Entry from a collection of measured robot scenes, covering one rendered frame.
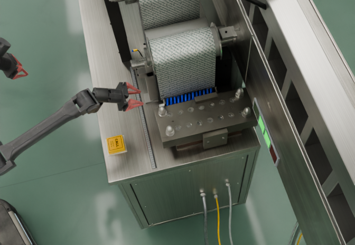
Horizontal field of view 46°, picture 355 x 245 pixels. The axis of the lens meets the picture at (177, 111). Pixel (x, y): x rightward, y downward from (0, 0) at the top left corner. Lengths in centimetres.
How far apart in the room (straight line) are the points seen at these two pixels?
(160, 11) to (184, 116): 43
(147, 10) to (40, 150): 158
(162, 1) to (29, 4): 228
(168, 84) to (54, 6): 219
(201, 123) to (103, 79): 57
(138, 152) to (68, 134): 123
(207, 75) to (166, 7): 32
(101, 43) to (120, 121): 47
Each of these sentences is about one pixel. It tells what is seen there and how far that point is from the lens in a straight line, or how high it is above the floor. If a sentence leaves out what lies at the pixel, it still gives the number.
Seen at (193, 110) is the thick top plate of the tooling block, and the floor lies 102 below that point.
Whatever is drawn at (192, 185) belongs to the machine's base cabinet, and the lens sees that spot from 205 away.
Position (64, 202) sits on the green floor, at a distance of 280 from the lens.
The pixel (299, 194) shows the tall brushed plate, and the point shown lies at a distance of 136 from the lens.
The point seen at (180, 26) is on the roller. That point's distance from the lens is 173.
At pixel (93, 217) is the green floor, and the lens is 272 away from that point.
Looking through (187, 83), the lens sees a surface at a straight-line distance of 172.
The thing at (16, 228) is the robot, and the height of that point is 24.
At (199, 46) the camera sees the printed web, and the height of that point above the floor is 130.
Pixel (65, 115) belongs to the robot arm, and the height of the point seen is 121.
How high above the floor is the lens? 254
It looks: 60 degrees down
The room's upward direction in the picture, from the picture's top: 7 degrees counter-clockwise
